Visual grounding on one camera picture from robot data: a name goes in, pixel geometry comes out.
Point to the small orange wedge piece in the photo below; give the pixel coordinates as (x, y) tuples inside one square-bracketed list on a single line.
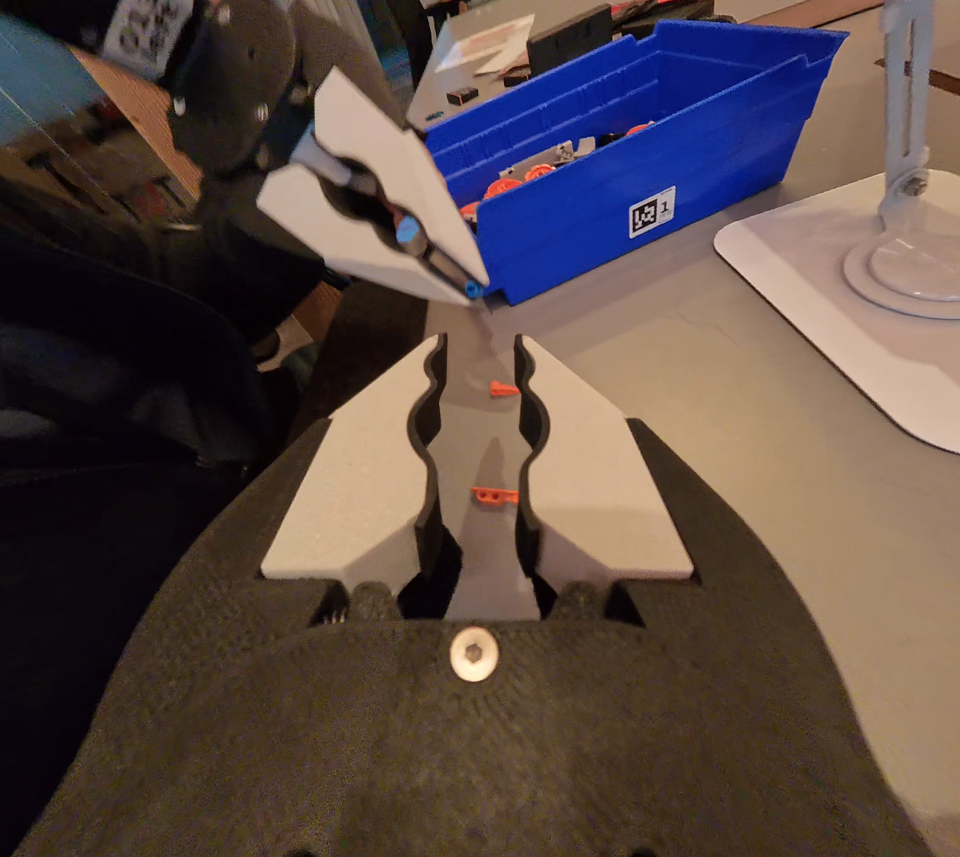
[(495, 495), (504, 389)]

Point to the blue plastic bin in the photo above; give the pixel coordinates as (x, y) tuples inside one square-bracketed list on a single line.
[(712, 137)]

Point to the small black box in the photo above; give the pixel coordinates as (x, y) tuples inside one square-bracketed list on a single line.
[(570, 36)]

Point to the person's left forearm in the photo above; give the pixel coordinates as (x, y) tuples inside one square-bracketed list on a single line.
[(247, 242)]

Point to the white book stand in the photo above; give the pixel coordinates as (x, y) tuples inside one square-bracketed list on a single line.
[(810, 272)]

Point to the small black device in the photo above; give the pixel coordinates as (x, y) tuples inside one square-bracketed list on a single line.
[(516, 78), (463, 96)]

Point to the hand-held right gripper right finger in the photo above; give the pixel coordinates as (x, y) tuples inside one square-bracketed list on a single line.
[(607, 497)]

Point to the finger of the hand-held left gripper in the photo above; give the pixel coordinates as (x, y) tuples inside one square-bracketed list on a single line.
[(337, 234), (397, 167)]

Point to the white red paper packet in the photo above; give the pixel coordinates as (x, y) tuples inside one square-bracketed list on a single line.
[(487, 43)]

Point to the black perforated pad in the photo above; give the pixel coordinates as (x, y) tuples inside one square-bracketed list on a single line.
[(360, 362)]

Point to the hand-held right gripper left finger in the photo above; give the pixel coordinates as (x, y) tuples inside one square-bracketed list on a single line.
[(345, 497)]

